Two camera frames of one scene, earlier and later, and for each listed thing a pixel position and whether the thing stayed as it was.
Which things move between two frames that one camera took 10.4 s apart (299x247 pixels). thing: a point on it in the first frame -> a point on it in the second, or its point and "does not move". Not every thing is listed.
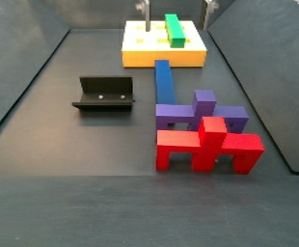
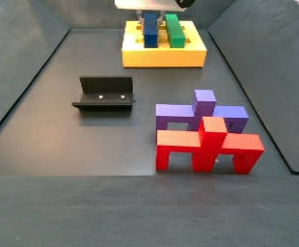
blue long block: [165, 85] -> [149, 16]
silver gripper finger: [211, 7] -> [160, 18]
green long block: [175, 33] does not move
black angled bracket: [105, 94] does not move
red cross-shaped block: [208, 143] does not move
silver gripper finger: [144, 8] -> [140, 19]
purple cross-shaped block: [204, 108] does not move
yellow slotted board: [145, 46] does not move
